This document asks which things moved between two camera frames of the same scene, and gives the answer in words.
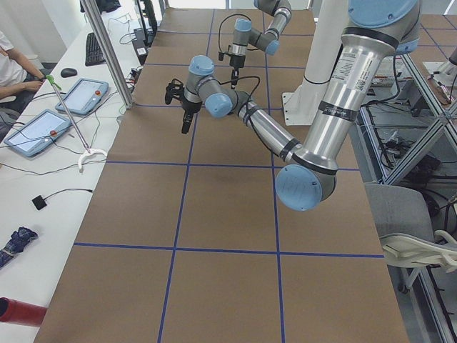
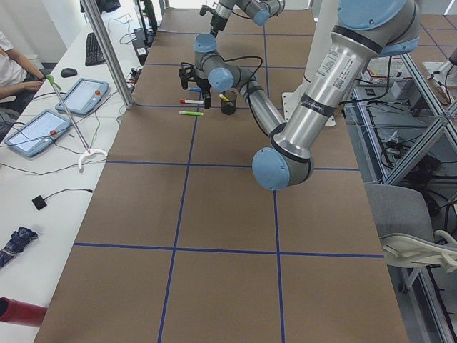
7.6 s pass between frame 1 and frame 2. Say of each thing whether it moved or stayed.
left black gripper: moved
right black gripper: moved
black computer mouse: stayed
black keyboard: stayed
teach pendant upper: stayed
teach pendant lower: stayed
